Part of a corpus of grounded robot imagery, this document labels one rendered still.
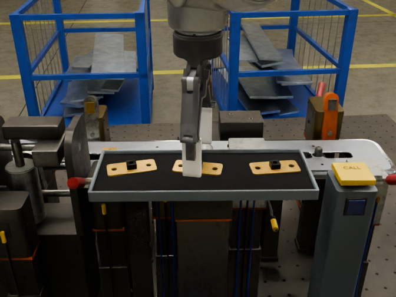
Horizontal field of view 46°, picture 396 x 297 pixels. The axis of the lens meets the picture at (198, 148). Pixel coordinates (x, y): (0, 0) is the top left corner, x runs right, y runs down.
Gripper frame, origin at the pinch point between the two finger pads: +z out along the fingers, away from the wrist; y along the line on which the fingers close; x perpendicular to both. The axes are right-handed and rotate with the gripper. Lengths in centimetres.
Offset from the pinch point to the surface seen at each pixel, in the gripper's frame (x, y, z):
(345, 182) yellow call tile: -25.0, 0.6, 4.6
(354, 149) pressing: -34, 42, 20
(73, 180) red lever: 20.1, -6.8, 4.3
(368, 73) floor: -104, 397, 120
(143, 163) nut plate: 9.7, -0.4, 3.7
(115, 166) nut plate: 14.1, -2.2, 3.7
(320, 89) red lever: -26, 67, 14
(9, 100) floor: 214, 271, 120
